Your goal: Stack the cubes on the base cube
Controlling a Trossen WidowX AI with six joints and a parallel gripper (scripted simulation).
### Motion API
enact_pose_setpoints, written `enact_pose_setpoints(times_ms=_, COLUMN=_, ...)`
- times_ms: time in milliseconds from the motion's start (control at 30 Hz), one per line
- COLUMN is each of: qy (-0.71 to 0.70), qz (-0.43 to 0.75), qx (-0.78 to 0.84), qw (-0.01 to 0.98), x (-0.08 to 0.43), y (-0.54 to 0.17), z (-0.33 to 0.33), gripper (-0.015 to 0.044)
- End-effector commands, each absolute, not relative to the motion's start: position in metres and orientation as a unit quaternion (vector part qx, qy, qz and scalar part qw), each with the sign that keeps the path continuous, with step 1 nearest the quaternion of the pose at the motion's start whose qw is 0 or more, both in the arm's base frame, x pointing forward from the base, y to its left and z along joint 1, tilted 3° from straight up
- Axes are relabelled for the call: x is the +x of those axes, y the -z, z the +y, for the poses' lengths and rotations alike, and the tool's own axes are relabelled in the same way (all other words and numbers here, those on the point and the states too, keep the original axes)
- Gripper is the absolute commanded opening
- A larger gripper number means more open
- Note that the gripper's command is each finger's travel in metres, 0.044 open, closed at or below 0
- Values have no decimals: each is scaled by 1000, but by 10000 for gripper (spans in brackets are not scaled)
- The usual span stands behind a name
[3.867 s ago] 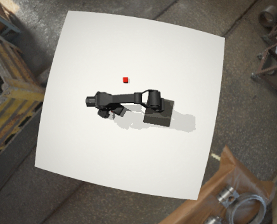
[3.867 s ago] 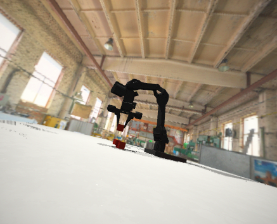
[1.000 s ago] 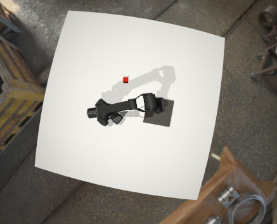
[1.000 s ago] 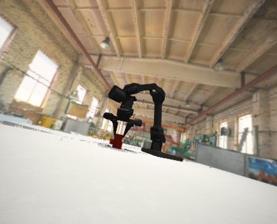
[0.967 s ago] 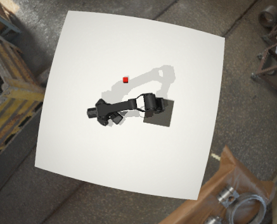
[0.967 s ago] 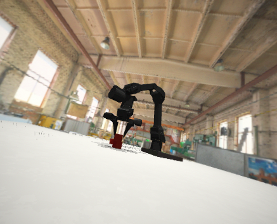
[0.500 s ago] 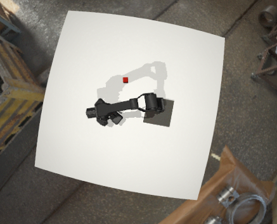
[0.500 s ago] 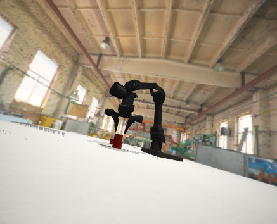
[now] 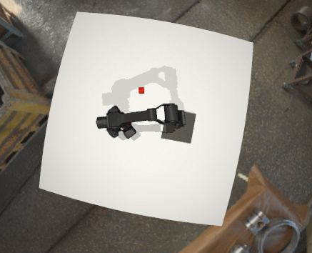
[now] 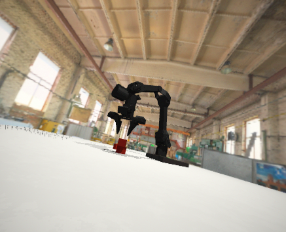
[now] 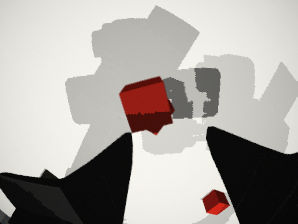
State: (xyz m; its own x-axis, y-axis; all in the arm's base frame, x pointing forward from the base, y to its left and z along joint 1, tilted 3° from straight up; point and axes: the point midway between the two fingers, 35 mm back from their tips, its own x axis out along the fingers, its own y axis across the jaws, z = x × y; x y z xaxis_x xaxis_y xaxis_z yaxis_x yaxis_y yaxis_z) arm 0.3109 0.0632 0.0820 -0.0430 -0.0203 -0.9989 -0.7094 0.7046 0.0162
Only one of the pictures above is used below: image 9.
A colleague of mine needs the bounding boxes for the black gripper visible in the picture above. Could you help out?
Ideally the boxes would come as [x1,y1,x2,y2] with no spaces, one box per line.
[108,106,136,139]

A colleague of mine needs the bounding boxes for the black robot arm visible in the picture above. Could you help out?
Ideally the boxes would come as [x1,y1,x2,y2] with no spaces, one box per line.
[96,103,186,139]

